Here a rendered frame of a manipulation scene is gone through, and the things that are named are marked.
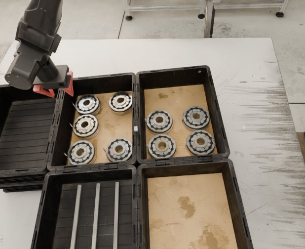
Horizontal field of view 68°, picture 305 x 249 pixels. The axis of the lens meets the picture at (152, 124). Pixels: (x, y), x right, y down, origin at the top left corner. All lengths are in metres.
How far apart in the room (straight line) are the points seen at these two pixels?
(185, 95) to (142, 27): 1.84
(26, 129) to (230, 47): 1.12
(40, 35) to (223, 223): 0.72
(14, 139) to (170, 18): 2.21
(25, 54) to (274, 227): 0.94
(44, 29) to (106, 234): 0.60
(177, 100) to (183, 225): 0.49
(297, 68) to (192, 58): 1.35
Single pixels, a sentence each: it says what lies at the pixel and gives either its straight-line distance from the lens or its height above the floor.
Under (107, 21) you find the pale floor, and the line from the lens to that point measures 2.93.
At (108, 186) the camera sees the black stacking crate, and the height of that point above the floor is 0.83.
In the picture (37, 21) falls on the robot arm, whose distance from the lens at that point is 0.55.
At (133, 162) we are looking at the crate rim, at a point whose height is 0.93.
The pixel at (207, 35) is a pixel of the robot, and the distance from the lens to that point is 1.59.
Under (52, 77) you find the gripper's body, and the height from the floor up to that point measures 1.16.
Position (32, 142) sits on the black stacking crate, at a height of 0.83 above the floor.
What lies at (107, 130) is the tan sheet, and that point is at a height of 0.83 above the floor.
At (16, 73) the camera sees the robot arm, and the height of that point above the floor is 1.26.
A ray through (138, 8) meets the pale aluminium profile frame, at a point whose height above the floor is 0.13.
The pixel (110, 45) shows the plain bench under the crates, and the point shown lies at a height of 0.70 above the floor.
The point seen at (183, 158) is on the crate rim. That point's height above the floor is 0.93.
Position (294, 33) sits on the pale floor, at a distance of 2.83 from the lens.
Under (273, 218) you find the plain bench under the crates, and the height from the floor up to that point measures 0.70.
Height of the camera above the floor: 1.61
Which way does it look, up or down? 59 degrees down
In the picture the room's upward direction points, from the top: 10 degrees counter-clockwise
